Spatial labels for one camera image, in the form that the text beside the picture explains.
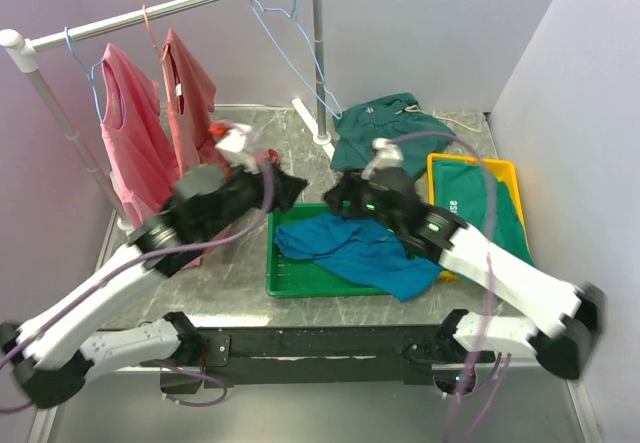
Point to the yellow plastic tray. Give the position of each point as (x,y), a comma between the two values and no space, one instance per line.
(470,250)

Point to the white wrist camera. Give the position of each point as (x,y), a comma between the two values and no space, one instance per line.
(386,154)
(236,143)

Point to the blue hanger with pink shirt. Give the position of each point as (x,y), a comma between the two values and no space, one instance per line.
(89,73)

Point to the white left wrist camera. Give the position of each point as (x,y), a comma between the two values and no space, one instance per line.
(236,143)

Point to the green shirt in yellow tray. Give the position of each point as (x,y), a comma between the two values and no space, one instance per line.
(460,188)

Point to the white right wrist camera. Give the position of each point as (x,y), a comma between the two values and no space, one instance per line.
(386,154)

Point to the dusty red t shirt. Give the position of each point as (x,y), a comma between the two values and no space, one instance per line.
(190,100)

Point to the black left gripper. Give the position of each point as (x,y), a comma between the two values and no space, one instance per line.
(287,187)

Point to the dark green shorts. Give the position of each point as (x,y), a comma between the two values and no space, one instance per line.
(387,117)

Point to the light blue wire hanger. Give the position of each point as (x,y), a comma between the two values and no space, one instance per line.
(288,34)

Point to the pink t shirt on hanger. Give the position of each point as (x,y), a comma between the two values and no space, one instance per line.
(142,158)

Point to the blue t shirt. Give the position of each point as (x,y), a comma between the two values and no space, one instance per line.
(360,251)

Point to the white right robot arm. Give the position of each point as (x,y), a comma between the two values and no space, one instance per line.
(560,324)

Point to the white metal clothes rack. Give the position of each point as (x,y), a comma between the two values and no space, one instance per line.
(23,51)

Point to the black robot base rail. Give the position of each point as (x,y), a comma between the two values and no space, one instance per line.
(291,355)

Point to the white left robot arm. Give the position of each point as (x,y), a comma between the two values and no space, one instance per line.
(54,354)

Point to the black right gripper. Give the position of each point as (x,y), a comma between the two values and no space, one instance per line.
(338,195)

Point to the green plastic tray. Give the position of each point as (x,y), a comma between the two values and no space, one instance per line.
(288,278)

